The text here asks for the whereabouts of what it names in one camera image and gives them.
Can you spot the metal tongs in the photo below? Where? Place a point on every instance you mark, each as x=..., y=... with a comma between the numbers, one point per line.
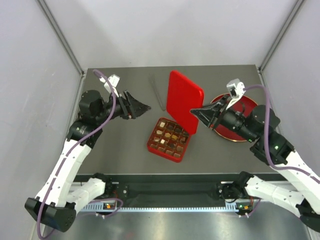
x=156, y=92

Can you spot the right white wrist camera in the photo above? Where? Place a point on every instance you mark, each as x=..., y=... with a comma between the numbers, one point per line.
x=236, y=89

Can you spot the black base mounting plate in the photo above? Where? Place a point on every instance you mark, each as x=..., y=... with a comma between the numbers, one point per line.
x=171, y=189

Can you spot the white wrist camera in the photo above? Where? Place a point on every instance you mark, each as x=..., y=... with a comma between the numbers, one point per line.
x=236, y=89
x=113, y=80

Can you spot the red square box lid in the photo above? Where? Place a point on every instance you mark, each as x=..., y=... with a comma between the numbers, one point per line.
x=184, y=95

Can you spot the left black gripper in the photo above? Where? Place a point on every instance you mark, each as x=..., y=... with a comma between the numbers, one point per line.
x=131, y=108

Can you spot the white square chocolate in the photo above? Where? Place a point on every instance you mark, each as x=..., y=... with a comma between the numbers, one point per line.
x=162, y=124

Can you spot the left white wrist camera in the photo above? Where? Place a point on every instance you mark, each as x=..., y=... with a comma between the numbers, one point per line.
x=113, y=80

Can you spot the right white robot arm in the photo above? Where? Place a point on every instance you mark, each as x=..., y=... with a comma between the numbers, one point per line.
x=275, y=151

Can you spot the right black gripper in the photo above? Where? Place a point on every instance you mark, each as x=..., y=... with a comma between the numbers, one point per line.
x=209, y=113

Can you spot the red chocolate box tray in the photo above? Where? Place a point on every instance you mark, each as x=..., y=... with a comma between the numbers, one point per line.
x=175, y=154

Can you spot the aluminium front rail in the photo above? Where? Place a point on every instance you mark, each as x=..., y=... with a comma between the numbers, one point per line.
x=96, y=191

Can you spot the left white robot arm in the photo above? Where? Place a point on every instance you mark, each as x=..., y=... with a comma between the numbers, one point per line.
x=94, y=114

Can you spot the round red plate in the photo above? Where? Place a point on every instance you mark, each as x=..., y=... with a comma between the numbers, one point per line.
x=247, y=105

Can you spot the tan chocolate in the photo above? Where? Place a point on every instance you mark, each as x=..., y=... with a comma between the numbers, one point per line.
x=167, y=135

